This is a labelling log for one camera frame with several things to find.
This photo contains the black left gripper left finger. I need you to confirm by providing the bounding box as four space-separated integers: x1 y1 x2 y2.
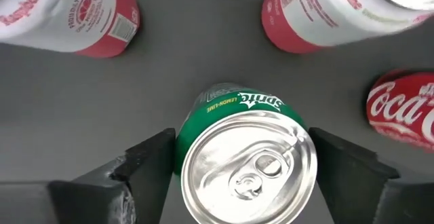
0 128 177 224

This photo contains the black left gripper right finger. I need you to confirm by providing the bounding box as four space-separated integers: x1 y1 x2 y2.
309 127 434 224

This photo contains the green Sprite can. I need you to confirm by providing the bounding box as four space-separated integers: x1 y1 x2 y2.
173 82 319 224

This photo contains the white and red Spindrift can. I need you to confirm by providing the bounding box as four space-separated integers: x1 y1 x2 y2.
260 0 434 54
0 0 142 59

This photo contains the red Coca-Cola can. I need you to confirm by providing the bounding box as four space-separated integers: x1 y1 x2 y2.
365 69 434 153

